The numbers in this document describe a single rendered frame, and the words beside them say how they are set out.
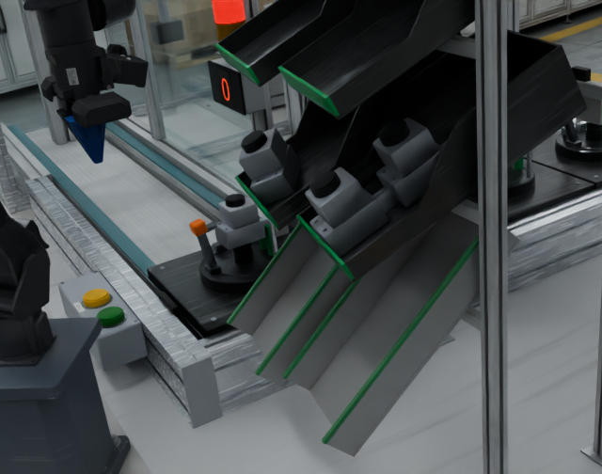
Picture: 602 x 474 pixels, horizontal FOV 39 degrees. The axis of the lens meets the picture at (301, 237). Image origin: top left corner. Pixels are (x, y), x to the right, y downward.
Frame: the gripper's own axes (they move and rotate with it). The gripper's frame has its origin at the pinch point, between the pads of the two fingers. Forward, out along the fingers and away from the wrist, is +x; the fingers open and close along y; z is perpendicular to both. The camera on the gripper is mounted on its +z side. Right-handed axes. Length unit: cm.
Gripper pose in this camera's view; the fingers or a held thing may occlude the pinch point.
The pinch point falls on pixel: (92, 136)
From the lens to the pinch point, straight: 110.7
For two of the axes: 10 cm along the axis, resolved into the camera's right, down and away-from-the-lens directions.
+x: 1.1, 9.0, 4.3
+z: 8.6, -3.0, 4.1
